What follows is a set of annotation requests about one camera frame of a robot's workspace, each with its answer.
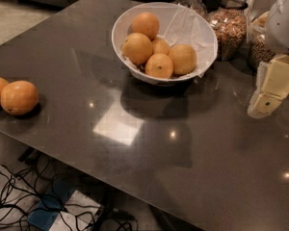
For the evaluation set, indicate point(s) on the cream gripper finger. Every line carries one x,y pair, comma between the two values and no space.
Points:
274,90
261,73

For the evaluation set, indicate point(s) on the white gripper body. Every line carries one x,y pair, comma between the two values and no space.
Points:
283,24

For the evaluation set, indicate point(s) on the white bowl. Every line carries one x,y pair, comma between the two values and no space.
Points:
141,76

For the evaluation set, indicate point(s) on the small middle orange in bowl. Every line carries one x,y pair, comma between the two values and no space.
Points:
160,46

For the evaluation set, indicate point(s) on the glass jar of cereal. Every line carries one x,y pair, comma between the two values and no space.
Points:
259,51

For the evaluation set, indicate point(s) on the glass jar of nuts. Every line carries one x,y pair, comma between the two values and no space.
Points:
230,26

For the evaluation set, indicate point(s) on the white paper liner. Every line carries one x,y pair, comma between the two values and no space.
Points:
189,26

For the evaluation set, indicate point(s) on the blue white box on floor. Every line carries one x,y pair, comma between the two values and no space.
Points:
65,208

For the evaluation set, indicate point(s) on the orange on table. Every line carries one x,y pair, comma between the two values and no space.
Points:
19,98

